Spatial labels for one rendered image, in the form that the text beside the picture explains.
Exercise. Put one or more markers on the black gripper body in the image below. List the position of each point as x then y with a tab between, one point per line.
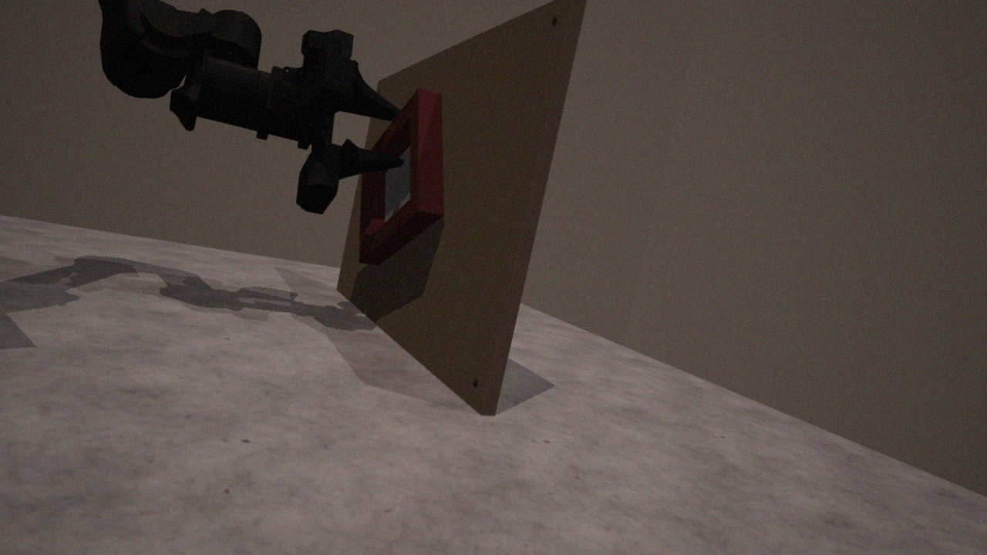
319	177

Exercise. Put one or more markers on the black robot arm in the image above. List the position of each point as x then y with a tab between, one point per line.
148	47

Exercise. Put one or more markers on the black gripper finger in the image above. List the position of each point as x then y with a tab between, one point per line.
367	102
358	160

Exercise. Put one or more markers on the brown flat wooden board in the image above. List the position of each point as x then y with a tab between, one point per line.
451	296

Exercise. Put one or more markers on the dark red picture frame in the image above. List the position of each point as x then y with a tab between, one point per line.
398	204

